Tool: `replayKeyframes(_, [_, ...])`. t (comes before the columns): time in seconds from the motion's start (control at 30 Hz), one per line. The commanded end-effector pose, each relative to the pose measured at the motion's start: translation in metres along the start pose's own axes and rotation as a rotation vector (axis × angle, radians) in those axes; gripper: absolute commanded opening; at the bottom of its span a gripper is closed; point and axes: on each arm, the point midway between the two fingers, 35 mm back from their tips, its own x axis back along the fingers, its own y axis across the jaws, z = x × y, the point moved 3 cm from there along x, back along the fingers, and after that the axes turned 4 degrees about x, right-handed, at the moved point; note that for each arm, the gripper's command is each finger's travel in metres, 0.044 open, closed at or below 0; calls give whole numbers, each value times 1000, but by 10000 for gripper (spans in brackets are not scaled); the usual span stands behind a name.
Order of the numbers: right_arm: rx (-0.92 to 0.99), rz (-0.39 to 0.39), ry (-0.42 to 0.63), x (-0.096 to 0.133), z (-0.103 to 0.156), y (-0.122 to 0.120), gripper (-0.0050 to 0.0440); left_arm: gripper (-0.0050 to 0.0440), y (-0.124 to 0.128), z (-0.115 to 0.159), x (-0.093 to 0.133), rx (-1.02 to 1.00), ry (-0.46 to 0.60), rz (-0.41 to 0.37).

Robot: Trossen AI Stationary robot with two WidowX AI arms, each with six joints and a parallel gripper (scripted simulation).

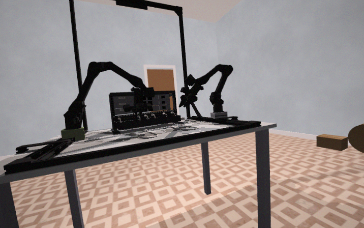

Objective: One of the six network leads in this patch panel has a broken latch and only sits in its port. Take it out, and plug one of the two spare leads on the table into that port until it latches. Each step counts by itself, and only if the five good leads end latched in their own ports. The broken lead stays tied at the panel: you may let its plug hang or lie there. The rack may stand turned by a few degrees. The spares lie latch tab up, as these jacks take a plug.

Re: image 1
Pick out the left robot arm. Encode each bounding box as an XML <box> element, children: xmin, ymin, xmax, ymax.
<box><xmin>180</xmin><ymin>64</ymin><xmax>233</xmax><ymax>112</ymax></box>

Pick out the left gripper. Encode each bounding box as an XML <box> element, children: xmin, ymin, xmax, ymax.
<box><xmin>179</xmin><ymin>88</ymin><xmax>198</xmax><ymax>107</ymax></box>

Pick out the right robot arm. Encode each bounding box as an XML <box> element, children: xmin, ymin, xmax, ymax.
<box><xmin>64</xmin><ymin>62</ymin><xmax>155</xmax><ymax>130</ymax></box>

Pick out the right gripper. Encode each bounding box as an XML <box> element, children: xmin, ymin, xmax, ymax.
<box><xmin>123</xmin><ymin>98</ymin><xmax>153</xmax><ymax>118</ymax></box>

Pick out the black patch panel rack frame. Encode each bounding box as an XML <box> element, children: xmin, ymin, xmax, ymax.
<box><xmin>109</xmin><ymin>91</ymin><xmax>177</xmax><ymax>134</ymax></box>

